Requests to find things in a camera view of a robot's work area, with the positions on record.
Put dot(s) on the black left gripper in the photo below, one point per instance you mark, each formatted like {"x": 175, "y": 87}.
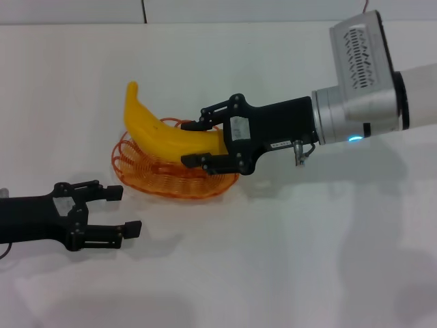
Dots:
{"x": 34, "y": 218}

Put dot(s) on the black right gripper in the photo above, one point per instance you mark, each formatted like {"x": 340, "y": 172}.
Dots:
{"x": 280, "y": 123}

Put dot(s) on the yellow plastic banana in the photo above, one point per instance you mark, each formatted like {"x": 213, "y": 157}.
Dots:
{"x": 147, "y": 126}

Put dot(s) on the grey vented wrist camera box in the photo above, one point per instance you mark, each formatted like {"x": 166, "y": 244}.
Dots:
{"x": 362, "y": 54}

